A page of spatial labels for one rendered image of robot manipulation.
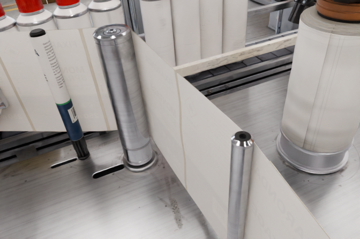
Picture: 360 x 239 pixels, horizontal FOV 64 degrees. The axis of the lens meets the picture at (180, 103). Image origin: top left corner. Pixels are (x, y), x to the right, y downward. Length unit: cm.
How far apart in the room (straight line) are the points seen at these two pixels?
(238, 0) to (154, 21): 16
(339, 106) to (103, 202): 29
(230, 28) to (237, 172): 44
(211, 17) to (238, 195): 41
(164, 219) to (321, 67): 23
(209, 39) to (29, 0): 30
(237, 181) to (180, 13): 38
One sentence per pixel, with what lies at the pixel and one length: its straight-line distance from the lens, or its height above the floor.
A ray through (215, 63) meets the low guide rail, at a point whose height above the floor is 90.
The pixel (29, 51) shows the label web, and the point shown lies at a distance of 38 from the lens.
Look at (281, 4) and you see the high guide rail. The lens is 71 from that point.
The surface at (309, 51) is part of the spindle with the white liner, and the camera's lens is 32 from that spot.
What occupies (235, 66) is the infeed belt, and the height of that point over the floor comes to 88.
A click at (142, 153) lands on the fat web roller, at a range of 38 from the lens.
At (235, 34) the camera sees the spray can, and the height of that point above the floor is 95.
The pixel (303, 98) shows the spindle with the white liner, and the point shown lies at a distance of 34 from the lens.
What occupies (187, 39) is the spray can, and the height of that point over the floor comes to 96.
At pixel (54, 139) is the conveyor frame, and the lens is 53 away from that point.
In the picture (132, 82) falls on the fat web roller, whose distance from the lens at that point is 32.
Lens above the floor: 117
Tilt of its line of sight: 36 degrees down
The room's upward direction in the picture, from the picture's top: 5 degrees counter-clockwise
